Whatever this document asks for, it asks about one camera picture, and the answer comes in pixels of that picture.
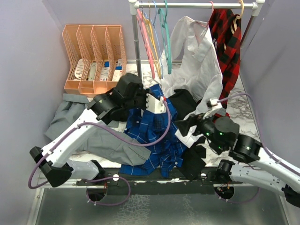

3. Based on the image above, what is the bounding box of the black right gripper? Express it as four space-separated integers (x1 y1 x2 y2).
175 108 226 150

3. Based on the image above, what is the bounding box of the blue plaid shirt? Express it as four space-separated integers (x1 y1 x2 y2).
120 99 187 178

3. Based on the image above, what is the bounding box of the teal hanger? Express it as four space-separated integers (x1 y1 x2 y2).
158 0 172 75

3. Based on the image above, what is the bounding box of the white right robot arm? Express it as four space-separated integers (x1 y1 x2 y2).
175 113 300 207

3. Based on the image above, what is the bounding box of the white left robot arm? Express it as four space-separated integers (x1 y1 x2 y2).
30 73 150 188

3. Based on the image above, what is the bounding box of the grey shirt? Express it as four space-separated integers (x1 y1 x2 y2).
45 93 151 166

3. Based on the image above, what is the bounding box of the white shirt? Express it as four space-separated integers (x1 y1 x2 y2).
160 16 223 114

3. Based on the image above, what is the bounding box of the yellow hanger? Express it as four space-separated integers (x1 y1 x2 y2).
142 13 162 79

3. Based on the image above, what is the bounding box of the light blue hanger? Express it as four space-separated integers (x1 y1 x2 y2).
142 10 163 77

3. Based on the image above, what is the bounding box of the pink hanger under white shirt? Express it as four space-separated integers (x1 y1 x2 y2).
193 0 215 45

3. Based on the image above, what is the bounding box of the red black plaid shirt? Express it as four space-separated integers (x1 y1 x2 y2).
208 8 242 118

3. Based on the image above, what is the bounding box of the cream hanger under plaid shirt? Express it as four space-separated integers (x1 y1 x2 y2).
230 0 244 34

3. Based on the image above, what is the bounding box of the black garment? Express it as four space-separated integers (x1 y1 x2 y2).
168 89 206 180

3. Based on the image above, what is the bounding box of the white blue glue box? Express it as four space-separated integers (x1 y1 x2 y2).
112 59 122 82

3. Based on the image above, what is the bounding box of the clear packaged label box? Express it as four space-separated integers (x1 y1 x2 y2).
99 60 110 81

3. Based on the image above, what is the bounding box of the peach plastic file organizer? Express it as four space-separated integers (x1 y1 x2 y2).
62 24 127 97

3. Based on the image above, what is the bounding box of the white oval packaged card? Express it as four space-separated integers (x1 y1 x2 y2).
74 59 86 80

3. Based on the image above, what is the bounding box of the metal clothes rack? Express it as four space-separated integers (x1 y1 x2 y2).
129 0 266 78

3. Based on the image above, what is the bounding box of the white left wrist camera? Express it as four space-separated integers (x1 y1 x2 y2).
146 94 166 114

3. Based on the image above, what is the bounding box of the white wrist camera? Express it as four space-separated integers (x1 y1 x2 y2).
203 98 223 119
146 94 166 114

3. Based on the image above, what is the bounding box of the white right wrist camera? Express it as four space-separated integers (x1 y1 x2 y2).
203 98 223 119

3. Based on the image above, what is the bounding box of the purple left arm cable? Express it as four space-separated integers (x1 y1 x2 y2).
28 98 172 207

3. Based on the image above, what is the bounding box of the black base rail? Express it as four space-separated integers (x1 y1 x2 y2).
77 167 244 195

